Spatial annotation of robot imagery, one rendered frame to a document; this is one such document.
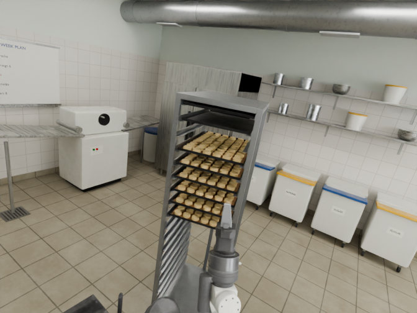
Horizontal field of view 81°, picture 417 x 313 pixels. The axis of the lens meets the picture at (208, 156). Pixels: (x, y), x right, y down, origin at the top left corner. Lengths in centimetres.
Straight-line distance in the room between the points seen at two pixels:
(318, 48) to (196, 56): 221
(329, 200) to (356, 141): 101
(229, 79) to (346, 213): 242
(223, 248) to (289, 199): 316
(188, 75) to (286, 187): 231
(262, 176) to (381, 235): 165
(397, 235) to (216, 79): 310
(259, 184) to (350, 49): 230
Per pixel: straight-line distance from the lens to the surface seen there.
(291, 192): 378
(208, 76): 388
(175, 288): 243
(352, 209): 373
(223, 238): 70
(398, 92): 389
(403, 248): 392
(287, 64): 433
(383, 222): 379
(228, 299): 74
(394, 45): 421
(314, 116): 396
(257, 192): 396
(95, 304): 92
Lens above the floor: 193
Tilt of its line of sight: 18 degrees down
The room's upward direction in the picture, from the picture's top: 10 degrees clockwise
